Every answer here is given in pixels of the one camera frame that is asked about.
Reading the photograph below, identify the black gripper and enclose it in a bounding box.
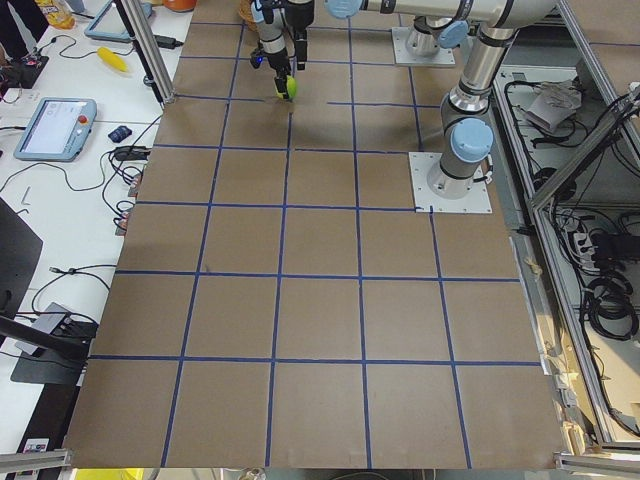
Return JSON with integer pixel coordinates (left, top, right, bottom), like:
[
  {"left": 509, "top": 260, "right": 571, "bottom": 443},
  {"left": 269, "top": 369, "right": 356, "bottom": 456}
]
[
  {"left": 287, "top": 0, "right": 314, "bottom": 41},
  {"left": 268, "top": 39, "right": 308, "bottom": 100}
]

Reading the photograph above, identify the green apple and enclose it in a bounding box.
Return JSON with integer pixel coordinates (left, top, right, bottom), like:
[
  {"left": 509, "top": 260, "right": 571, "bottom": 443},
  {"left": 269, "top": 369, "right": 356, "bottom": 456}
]
[{"left": 288, "top": 75, "right": 297, "bottom": 100}]

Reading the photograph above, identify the wicker basket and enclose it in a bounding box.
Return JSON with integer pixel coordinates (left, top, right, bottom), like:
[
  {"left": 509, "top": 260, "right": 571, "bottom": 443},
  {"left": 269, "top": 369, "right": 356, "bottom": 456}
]
[{"left": 238, "top": 0, "right": 254, "bottom": 23}]

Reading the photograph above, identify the orange round object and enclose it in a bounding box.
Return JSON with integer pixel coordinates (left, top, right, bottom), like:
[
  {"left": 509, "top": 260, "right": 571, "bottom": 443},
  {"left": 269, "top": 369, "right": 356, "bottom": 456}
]
[{"left": 162, "top": 0, "right": 197, "bottom": 13}]

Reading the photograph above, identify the yellow toy corn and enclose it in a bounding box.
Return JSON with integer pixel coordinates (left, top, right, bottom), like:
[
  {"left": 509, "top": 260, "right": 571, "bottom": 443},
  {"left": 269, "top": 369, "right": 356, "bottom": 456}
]
[{"left": 96, "top": 47, "right": 129, "bottom": 73}]

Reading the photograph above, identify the dark checkered pouch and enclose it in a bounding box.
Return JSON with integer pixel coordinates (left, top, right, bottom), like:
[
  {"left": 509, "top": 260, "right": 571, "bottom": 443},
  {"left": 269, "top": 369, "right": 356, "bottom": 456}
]
[{"left": 108, "top": 125, "right": 132, "bottom": 143}]

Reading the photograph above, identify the blue teach pendant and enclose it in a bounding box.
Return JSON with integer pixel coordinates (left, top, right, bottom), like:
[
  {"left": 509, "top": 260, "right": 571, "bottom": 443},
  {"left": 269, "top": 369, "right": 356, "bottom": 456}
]
[
  {"left": 84, "top": 1, "right": 130, "bottom": 43},
  {"left": 14, "top": 97, "right": 97, "bottom": 162}
]

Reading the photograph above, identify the grey usb hub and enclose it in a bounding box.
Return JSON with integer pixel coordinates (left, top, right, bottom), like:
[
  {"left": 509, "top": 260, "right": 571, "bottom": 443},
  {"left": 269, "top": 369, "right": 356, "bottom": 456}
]
[{"left": 15, "top": 302, "right": 98, "bottom": 360}]

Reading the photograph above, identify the black monitor stand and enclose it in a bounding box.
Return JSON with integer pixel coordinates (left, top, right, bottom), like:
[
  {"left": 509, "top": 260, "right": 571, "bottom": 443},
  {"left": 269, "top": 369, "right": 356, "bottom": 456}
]
[{"left": 1, "top": 202, "right": 88, "bottom": 385}]

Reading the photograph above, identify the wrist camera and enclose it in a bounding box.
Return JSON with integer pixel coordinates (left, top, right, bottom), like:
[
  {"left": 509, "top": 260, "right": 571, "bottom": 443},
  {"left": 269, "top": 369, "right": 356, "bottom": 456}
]
[{"left": 249, "top": 47, "right": 264, "bottom": 69}]

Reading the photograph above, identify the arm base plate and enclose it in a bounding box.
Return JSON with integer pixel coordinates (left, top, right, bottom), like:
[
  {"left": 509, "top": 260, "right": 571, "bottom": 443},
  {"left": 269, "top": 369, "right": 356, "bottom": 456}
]
[
  {"left": 391, "top": 27, "right": 456, "bottom": 68},
  {"left": 408, "top": 152, "right": 492, "bottom": 214}
]

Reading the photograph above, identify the aluminium frame post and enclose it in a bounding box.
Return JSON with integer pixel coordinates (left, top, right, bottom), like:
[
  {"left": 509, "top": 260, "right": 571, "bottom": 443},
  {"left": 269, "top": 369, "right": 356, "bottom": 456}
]
[{"left": 115, "top": 0, "right": 175, "bottom": 105}]

